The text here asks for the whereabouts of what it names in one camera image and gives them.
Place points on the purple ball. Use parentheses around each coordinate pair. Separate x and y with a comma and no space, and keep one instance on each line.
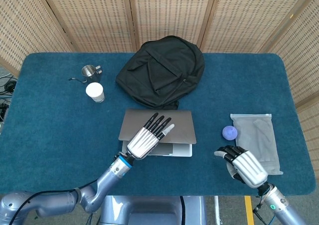
(229,133)

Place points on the steel gooseneck pitcher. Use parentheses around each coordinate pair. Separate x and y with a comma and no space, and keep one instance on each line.
(89,72)

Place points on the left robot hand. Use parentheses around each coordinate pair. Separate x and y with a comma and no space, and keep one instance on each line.
(144,142)

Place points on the black backpack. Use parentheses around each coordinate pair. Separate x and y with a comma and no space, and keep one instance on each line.
(162,80)

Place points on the black round floor plug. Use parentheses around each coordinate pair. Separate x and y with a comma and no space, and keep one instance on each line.
(10,86)

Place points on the woven folding screen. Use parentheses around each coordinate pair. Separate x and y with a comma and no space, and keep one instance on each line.
(94,18)

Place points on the blue carpet table cover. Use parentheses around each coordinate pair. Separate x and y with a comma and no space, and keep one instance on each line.
(62,135)

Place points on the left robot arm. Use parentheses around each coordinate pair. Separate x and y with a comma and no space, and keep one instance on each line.
(104,182)

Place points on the silver laptop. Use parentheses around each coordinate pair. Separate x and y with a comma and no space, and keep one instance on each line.
(182,127)

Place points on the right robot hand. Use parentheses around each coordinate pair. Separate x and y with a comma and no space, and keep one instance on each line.
(248,166)

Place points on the white paper cup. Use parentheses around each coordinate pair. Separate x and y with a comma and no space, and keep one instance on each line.
(94,91)

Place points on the clear zip bag grey cloth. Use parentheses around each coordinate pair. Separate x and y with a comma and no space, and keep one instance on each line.
(256,137)

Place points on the grey robot torso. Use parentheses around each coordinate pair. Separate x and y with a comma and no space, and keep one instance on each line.
(149,210)

